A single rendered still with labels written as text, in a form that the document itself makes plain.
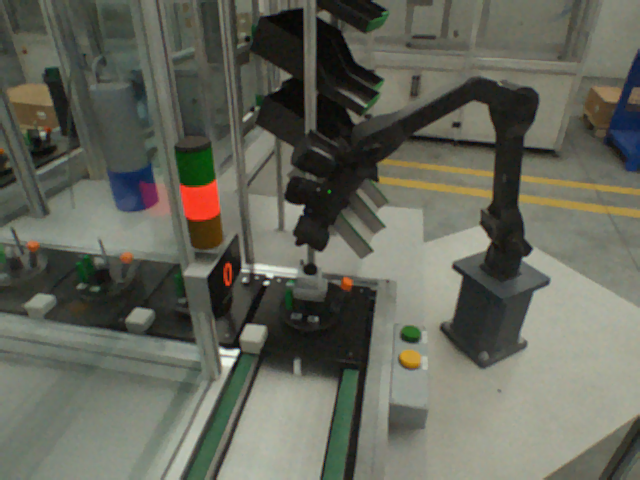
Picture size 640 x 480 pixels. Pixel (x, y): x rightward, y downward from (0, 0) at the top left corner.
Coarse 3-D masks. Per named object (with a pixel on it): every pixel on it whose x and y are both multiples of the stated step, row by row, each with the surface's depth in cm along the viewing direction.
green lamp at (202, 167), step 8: (176, 152) 56; (184, 152) 55; (192, 152) 55; (200, 152) 56; (208, 152) 57; (176, 160) 57; (184, 160) 56; (192, 160) 56; (200, 160) 56; (208, 160) 57; (184, 168) 56; (192, 168) 56; (200, 168) 57; (208, 168) 58; (184, 176) 57; (192, 176) 57; (200, 176) 57; (208, 176) 58; (184, 184) 58; (192, 184) 57; (200, 184) 58; (208, 184) 58
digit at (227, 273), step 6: (228, 258) 67; (222, 264) 65; (228, 264) 68; (222, 270) 65; (228, 270) 68; (222, 276) 66; (228, 276) 68; (222, 282) 66; (228, 282) 68; (222, 288) 66; (228, 288) 69
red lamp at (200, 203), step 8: (216, 184) 60; (184, 192) 59; (192, 192) 58; (200, 192) 58; (208, 192) 59; (216, 192) 61; (184, 200) 60; (192, 200) 59; (200, 200) 59; (208, 200) 59; (216, 200) 61; (184, 208) 61; (192, 208) 59; (200, 208) 59; (208, 208) 60; (216, 208) 61; (192, 216) 60; (200, 216) 60; (208, 216) 60
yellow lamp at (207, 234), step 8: (216, 216) 62; (192, 224) 61; (200, 224) 61; (208, 224) 61; (216, 224) 62; (192, 232) 62; (200, 232) 61; (208, 232) 62; (216, 232) 63; (192, 240) 63; (200, 240) 62; (208, 240) 62; (216, 240) 63; (200, 248) 63; (208, 248) 63
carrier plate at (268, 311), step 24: (336, 288) 102; (360, 288) 102; (264, 312) 95; (360, 312) 95; (288, 336) 88; (312, 336) 88; (336, 336) 88; (360, 336) 88; (312, 360) 84; (336, 360) 83; (360, 360) 83
